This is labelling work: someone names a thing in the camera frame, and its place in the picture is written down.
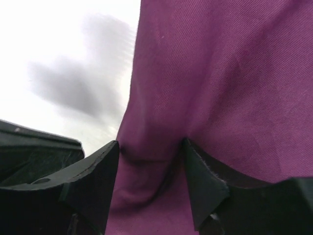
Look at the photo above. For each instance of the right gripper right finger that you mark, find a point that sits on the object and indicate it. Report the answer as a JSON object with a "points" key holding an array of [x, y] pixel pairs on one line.
{"points": [[226, 202]]}

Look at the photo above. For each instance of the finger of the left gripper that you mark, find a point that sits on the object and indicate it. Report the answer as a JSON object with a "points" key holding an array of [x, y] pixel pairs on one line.
{"points": [[27, 155]]}

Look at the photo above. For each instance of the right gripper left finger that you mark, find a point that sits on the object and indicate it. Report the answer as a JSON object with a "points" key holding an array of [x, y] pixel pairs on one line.
{"points": [[72, 201]]}

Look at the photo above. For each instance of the purple surgical drape cloth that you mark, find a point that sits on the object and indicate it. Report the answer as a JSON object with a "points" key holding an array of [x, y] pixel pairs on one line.
{"points": [[234, 76]]}

